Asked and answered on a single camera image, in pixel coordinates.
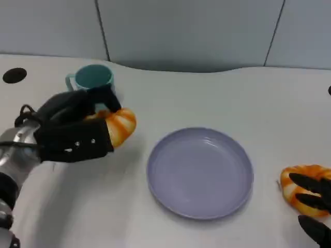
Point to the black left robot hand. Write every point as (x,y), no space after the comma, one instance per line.
(67,139)

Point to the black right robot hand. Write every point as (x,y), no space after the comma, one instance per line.
(307,182)

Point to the orange and white bread roll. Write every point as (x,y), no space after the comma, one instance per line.
(124,124)
(302,169)

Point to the pale green mug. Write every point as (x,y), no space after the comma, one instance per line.
(93,75)

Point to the lilac plate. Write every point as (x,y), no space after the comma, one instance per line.
(199,175)

